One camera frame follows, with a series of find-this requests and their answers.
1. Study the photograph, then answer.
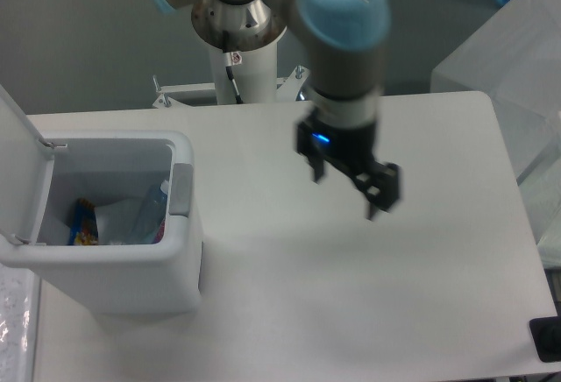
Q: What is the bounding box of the clear plastic sheet left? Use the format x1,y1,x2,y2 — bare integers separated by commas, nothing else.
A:
1,265,40,381

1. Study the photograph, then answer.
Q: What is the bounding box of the white trash can lid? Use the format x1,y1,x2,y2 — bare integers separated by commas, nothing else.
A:
1,89,67,245

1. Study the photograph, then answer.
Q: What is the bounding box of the crushed clear plastic bottle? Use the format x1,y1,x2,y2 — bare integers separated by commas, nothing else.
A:
127,180,169,244

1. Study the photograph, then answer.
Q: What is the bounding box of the black cable on pedestal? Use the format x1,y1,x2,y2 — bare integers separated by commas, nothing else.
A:
222,31,245,105

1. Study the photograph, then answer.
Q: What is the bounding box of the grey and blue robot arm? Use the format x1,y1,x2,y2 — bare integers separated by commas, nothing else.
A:
153,0,401,217

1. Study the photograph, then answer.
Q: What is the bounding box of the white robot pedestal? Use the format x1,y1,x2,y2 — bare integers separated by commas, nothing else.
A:
153,41,309,109

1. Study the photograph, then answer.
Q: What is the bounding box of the white trash can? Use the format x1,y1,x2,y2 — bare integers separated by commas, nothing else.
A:
1,131,202,314

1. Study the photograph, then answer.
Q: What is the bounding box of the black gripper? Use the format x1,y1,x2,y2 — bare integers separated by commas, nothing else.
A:
295,108,401,221

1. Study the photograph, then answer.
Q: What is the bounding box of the black device at table edge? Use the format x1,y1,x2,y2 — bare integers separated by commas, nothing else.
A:
529,316,560,363

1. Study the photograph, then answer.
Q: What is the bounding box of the white paper wrapper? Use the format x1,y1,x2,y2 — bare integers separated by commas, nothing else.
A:
95,198,143,245

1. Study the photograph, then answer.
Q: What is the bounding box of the blue snack packet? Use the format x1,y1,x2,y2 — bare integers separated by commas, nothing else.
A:
67,198,99,246

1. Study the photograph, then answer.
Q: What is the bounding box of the translucent plastic box right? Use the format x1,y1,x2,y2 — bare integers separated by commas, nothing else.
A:
430,0,560,269

